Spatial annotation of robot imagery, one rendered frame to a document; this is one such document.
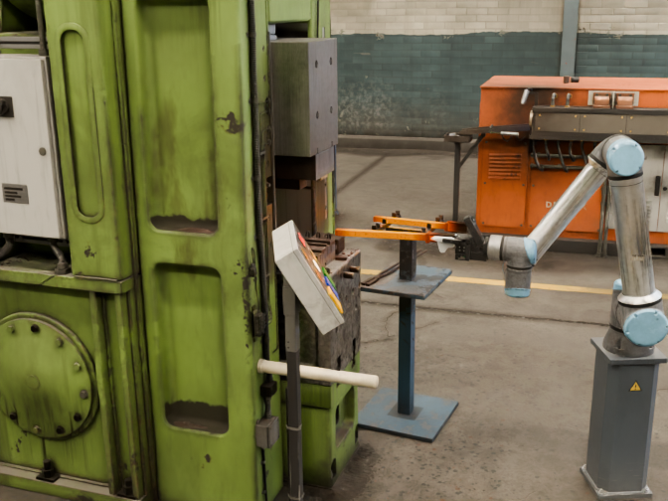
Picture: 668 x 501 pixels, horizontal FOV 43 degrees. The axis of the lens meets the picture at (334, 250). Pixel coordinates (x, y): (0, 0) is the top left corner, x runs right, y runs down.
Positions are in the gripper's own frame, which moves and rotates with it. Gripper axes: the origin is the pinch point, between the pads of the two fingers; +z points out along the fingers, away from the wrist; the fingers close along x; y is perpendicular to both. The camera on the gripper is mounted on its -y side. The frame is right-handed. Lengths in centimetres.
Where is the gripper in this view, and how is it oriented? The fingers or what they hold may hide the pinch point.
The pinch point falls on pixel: (434, 236)
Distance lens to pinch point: 312.6
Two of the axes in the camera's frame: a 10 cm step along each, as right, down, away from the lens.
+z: -9.4, -1.0, 3.1
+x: 3.3, -2.8, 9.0
